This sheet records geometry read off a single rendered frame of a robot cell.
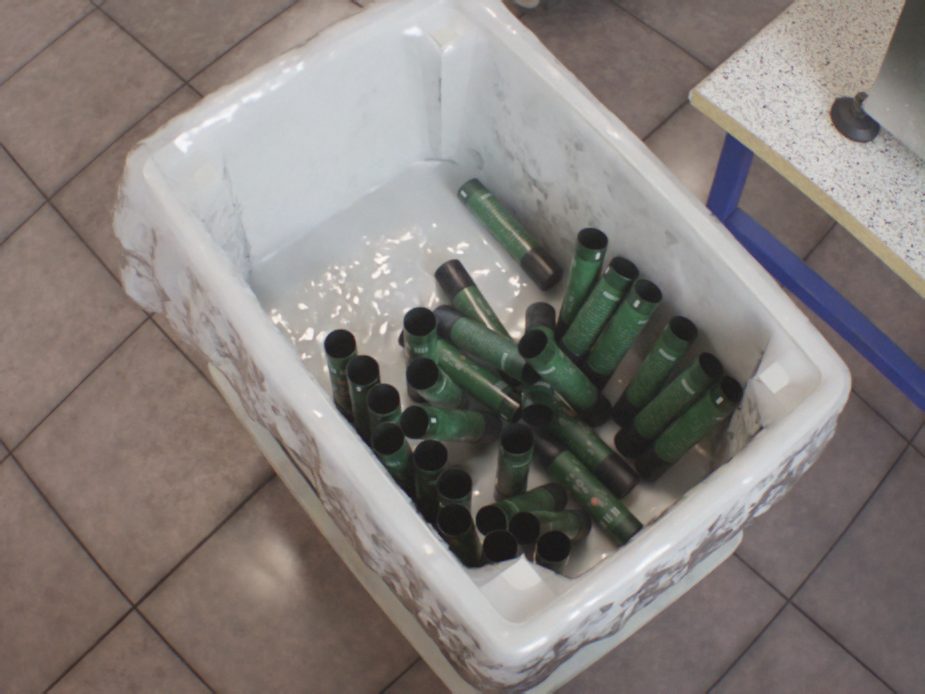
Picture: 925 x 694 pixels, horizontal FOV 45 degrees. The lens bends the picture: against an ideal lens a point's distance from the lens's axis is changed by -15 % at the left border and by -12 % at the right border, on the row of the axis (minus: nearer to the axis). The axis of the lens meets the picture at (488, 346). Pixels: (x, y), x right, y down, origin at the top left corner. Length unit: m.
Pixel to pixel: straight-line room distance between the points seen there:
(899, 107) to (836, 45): 0.17
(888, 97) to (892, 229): 0.13
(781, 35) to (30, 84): 1.49
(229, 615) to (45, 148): 0.92
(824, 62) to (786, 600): 0.84
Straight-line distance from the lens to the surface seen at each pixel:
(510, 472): 1.17
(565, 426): 1.27
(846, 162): 1.16
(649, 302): 1.24
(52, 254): 2.03
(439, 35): 1.29
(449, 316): 1.30
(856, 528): 1.82
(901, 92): 1.10
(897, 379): 1.45
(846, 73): 1.23
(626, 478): 1.25
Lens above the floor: 1.64
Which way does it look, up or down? 63 degrees down
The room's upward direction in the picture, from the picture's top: 4 degrees clockwise
